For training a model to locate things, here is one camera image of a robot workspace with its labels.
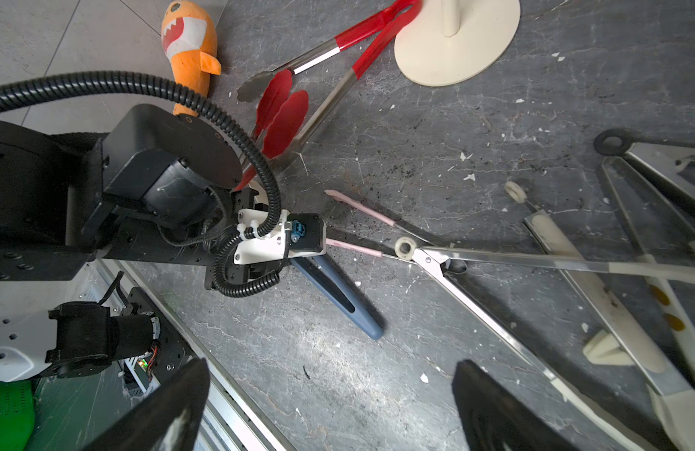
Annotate wide cream handle tongs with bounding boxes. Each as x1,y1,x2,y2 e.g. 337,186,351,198
505,182,695,450

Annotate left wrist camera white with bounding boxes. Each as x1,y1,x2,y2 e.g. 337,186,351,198
233,210,327,265

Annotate orange shark plush toy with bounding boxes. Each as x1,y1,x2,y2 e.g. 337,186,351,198
161,1,222,97

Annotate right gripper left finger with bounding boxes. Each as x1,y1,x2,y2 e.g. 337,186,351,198
85,359,210,450

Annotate black tip steel tongs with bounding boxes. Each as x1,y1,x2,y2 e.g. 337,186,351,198
593,129,695,219

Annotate left cream utensil stand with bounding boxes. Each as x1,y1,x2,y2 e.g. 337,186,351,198
394,0,521,88

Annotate cream tongs yellow dots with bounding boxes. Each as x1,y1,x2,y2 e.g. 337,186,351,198
597,157,695,383

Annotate red silicone tip tongs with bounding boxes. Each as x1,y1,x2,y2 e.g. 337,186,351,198
252,69,309,161

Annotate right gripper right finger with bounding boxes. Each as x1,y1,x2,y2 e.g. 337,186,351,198
452,360,575,451

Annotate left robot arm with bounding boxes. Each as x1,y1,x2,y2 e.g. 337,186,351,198
0,71,282,298

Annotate blue handle cream tongs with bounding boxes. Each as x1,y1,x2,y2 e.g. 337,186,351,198
263,252,383,340

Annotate pink tip small tongs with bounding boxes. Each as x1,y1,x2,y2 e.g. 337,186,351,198
324,189,435,262

